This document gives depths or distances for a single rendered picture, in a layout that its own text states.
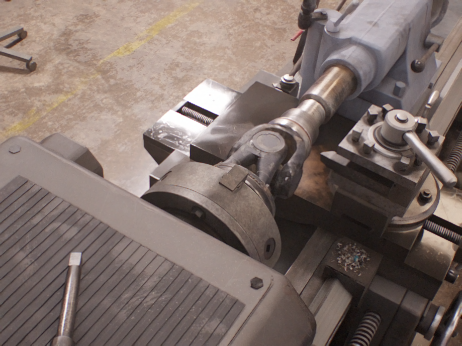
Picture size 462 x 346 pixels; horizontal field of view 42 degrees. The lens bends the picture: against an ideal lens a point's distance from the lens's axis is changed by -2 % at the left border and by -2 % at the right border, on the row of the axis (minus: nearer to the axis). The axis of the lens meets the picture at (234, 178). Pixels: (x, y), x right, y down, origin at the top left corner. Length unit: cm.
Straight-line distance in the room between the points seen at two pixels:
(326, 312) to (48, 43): 260
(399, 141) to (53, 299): 75
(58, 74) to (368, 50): 212
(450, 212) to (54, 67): 235
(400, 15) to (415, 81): 20
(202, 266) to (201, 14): 316
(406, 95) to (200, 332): 113
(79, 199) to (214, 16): 306
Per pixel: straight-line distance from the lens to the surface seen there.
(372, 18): 157
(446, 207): 154
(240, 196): 96
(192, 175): 98
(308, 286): 134
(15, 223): 76
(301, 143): 118
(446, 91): 196
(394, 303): 141
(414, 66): 157
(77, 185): 80
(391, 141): 121
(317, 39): 153
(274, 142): 114
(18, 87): 324
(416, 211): 139
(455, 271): 167
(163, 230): 74
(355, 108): 169
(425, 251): 142
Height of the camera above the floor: 191
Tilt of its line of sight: 45 degrees down
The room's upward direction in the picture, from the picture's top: 7 degrees clockwise
